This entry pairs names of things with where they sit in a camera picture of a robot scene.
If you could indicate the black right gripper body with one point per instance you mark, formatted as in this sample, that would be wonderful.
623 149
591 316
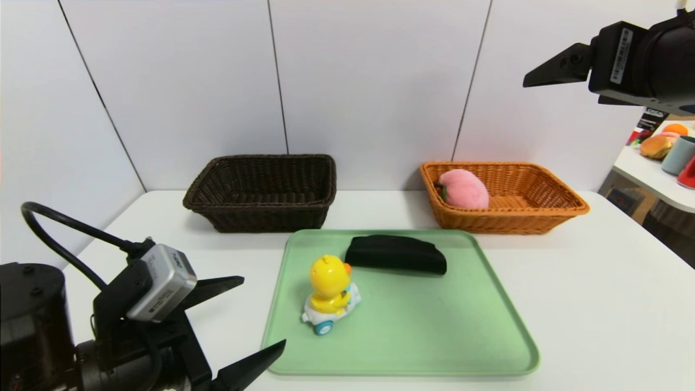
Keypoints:
618 58

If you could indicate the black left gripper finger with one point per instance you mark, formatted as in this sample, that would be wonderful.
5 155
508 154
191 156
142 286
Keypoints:
250 369
217 288

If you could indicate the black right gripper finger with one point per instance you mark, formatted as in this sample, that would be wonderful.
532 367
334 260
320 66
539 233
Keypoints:
559 65

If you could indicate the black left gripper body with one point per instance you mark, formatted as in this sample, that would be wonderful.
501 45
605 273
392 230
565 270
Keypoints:
191 338

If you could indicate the yellow duck toy car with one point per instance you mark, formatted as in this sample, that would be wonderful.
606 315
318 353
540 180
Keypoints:
328 282

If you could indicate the pink plush peach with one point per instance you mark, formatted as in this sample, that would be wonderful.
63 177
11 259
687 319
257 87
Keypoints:
464 190

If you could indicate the black soft pouch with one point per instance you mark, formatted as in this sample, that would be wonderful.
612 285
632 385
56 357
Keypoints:
396 255

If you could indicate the dark brown wicker basket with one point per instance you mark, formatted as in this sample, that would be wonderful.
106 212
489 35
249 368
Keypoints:
260 212

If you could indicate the orange wicker basket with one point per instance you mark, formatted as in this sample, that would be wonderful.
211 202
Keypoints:
521 217

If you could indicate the black printed box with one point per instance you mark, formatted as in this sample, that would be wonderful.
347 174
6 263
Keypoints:
651 122

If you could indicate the orange toy fruit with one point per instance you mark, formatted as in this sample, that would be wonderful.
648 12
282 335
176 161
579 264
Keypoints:
675 128

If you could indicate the toy burger bun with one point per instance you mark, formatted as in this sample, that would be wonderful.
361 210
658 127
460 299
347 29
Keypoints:
656 146

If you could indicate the white side table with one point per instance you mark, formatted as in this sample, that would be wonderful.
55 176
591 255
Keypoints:
646 168

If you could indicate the teal cup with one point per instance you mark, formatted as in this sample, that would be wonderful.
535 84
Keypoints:
678 155

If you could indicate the red container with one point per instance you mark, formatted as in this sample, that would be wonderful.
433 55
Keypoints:
688 175

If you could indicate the light green plastic tray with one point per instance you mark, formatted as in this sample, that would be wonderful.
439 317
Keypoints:
407 326

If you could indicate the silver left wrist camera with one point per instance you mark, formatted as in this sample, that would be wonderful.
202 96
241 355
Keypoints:
160 288

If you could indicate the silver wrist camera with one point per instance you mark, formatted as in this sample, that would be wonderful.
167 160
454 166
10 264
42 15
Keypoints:
160 288
676 110

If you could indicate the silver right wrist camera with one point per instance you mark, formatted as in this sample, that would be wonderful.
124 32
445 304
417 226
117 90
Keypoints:
676 110

